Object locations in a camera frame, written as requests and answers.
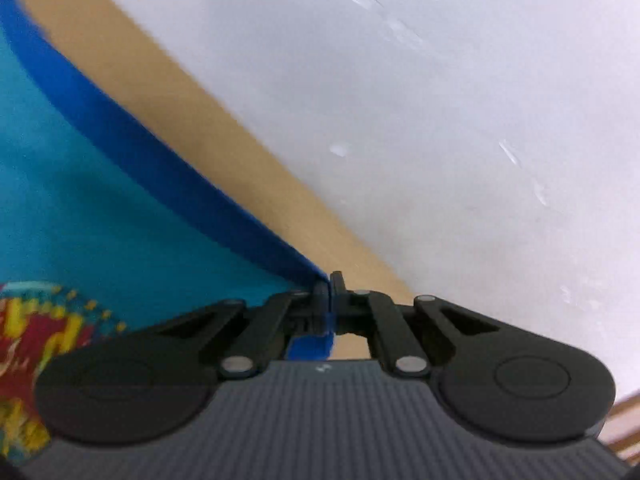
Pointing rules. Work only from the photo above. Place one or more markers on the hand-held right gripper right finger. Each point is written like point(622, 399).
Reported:
point(338, 301)

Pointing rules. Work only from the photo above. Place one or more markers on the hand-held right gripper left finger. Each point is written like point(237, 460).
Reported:
point(322, 301)

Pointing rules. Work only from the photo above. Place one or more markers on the colourful printed blue cloth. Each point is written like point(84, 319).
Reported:
point(90, 200)

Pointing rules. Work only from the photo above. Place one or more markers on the wooden chair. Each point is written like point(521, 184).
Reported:
point(625, 420)

